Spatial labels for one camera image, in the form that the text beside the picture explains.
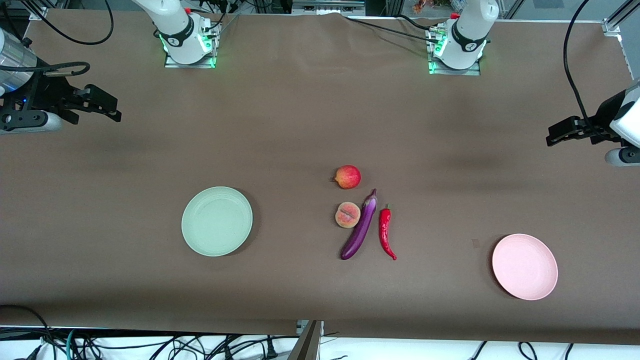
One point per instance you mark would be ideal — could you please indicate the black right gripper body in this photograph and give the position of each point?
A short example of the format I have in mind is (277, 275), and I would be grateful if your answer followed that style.
(46, 93)

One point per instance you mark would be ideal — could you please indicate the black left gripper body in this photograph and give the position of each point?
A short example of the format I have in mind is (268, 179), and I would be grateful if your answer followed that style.
(601, 121)

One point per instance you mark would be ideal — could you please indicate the red chili pepper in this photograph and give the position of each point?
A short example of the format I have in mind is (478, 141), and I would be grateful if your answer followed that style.
(384, 227)

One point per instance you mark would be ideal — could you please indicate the red pomegranate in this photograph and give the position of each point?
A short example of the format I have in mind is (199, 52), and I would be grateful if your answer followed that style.
(348, 177)

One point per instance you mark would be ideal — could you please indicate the pink yellow peach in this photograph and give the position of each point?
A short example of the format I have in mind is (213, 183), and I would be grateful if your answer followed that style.
(347, 215)

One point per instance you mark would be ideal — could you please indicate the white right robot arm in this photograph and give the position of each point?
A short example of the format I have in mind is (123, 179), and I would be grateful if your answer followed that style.
(180, 30)

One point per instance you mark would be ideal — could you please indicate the pink round plate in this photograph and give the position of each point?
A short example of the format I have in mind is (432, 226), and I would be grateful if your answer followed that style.
(525, 267)

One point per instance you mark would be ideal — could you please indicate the light green round plate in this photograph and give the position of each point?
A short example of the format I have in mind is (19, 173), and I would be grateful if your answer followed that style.
(217, 221)

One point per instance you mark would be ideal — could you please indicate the brown table cover sheet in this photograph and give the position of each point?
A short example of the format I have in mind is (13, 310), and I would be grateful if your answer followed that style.
(300, 125)

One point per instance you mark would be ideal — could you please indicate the purple eggplant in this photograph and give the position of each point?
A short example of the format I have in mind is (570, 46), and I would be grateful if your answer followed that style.
(361, 227)

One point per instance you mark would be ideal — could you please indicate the grey equipment box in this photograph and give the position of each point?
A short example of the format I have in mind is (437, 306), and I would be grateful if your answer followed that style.
(327, 6)

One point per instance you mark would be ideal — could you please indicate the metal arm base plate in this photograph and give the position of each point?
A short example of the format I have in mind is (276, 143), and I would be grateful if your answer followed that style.
(472, 72)
(170, 64)

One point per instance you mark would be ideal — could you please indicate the aluminium frame profile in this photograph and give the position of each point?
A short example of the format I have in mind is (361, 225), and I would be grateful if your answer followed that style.
(35, 11)
(625, 15)

